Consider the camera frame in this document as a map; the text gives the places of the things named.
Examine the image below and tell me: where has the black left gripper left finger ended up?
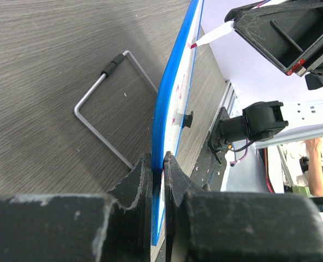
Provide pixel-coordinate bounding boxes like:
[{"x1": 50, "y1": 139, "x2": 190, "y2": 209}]
[{"x1": 0, "y1": 154, "x2": 152, "y2": 261}]

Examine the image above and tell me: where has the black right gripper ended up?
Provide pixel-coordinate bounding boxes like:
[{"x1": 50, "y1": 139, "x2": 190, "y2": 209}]
[{"x1": 224, "y1": 1, "x2": 323, "y2": 76}]

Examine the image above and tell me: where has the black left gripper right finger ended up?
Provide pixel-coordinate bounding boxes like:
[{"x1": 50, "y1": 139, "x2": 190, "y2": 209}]
[{"x1": 164, "y1": 153, "x2": 323, "y2": 261}]

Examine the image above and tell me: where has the white red-tipped whiteboard marker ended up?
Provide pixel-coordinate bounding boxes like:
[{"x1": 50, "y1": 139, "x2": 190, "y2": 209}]
[{"x1": 190, "y1": 20, "x2": 235, "y2": 49}]

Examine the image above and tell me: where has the blue-framed whiteboard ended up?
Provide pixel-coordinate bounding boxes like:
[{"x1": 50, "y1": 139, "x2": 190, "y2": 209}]
[{"x1": 151, "y1": 1, "x2": 204, "y2": 246}]

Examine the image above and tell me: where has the person forearm in background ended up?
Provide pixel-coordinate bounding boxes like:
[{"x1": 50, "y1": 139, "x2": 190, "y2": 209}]
[{"x1": 305, "y1": 138, "x2": 323, "y2": 197}]

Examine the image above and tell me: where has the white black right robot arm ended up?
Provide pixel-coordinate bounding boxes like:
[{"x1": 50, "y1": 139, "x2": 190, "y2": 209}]
[{"x1": 209, "y1": 1, "x2": 323, "y2": 147}]

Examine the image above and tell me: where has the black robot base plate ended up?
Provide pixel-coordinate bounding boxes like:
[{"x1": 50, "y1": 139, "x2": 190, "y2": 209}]
[{"x1": 190, "y1": 107, "x2": 234, "y2": 191}]

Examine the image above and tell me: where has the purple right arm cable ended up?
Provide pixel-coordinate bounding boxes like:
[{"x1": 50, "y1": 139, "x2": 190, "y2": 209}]
[{"x1": 229, "y1": 139, "x2": 251, "y2": 168}]

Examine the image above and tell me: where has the metal wire whiteboard stand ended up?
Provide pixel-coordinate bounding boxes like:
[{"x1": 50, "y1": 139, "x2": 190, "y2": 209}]
[{"x1": 73, "y1": 50, "x2": 158, "y2": 169}]

